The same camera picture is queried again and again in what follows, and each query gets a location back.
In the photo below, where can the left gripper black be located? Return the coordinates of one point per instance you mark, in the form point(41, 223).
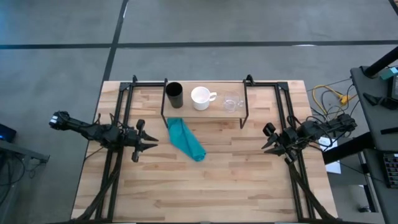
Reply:
point(135, 140)

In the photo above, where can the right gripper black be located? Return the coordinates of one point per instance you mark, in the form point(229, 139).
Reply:
point(289, 141)

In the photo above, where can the tall black cup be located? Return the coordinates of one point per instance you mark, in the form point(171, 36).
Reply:
point(174, 96)

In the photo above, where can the clear glass mug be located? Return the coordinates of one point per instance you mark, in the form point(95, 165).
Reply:
point(231, 102)

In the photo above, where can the white ceramic mug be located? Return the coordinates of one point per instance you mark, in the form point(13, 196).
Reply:
point(201, 98)

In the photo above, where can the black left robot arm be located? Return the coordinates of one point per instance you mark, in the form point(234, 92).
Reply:
point(90, 130)

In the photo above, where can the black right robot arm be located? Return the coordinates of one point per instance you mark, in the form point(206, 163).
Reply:
point(326, 127)

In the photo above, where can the wooden shelf with black legs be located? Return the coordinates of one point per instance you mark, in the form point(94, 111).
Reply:
point(217, 114)

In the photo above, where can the teal cloth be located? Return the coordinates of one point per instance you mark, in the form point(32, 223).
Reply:
point(185, 140)

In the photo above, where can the white paper sheet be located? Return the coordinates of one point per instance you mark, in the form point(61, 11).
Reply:
point(334, 168)

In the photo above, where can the black metal beam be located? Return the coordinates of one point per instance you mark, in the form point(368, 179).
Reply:
point(381, 62)
point(348, 148)

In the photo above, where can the grey side table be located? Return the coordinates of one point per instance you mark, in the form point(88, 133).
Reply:
point(373, 124)

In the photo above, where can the small black caster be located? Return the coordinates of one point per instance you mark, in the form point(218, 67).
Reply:
point(364, 209)

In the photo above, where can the short black bar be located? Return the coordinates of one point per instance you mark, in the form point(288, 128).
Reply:
point(390, 130)

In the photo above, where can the keyboard with coloured keys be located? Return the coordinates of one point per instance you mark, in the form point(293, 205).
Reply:
point(392, 169)

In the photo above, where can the black hand tool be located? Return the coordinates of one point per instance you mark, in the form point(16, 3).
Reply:
point(388, 102)

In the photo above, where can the grey stand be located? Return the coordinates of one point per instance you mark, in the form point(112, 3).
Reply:
point(18, 149)

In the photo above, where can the dark screen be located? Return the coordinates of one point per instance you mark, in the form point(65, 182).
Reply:
point(395, 87)

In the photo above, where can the small teal box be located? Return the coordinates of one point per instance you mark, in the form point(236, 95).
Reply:
point(388, 74)

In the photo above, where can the black device with blue light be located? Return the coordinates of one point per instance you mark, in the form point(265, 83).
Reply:
point(6, 133)

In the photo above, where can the black metal table frame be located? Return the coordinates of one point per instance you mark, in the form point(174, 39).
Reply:
point(126, 87)

